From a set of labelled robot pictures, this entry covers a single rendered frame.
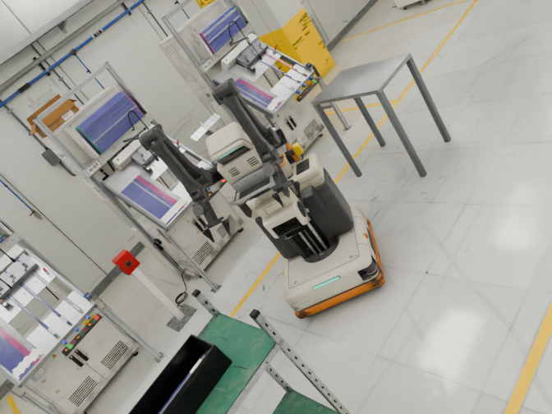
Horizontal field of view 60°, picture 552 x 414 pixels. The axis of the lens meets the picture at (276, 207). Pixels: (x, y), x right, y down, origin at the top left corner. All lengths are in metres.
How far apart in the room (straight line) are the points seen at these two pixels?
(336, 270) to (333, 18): 5.70
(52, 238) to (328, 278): 3.45
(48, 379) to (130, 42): 3.75
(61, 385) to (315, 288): 2.15
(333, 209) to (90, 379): 2.38
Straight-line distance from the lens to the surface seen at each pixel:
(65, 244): 5.67
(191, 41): 4.82
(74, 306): 3.79
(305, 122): 5.14
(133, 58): 6.06
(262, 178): 2.62
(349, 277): 2.98
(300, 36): 6.83
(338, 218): 3.11
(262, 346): 1.82
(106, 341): 4.20
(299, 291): 3.05
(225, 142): 2.51
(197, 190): 2.46
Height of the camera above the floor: 2.07
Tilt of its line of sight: 27 degrees down
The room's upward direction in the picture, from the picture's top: 37 degrees counter-clockwise
